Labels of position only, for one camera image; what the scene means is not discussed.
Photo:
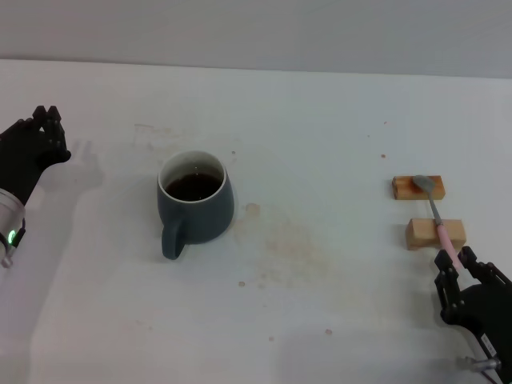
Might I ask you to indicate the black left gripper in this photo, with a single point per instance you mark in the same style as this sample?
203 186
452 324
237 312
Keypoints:
22 164

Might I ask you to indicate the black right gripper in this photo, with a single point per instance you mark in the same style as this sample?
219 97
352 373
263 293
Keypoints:
480 312

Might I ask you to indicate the grey ceramic coffee cup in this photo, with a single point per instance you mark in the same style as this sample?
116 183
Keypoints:
200 216

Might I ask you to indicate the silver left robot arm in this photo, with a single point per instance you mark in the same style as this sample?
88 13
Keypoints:
10 228

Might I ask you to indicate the notched light wooden block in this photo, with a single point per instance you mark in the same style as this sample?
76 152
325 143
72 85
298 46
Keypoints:
420 234

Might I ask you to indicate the stained flat wooden block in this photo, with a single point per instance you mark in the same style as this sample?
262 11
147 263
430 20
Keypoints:
404 189

